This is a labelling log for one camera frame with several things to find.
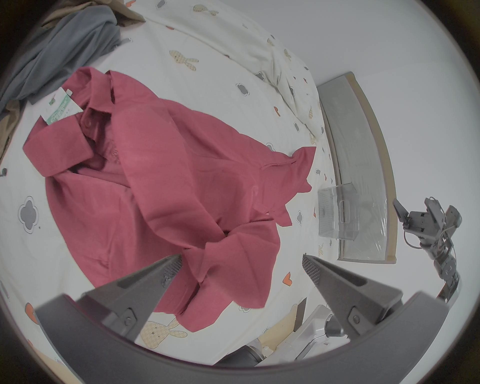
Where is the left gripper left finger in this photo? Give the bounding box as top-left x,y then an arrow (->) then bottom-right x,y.
77,254 -> 183,342

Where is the red shirt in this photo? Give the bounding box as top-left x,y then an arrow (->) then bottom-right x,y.
22,67 -> 317,334

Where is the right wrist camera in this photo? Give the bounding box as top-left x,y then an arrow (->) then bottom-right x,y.
445,205 -> 463,228

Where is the white printed quilt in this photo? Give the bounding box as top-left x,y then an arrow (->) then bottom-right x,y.
124,0 -> 320,145

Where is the bed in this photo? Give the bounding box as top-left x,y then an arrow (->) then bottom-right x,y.
0,0 -> 398,369

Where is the clear plastic box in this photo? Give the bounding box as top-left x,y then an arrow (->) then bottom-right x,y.
317,182 -> 361,241

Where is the grey garment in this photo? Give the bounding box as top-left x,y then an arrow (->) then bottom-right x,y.
0,5 -> 122,113

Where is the brown garment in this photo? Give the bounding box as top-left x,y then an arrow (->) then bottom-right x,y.
0,0 -> 145,162

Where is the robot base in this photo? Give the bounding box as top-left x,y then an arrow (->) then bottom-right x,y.
221,303 -> 351,369

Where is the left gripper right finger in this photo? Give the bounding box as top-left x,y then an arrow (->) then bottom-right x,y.
302,254 -> 404,340

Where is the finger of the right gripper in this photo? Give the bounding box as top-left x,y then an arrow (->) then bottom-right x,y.
424,196 -> 444,220
392,199 -> 410,230

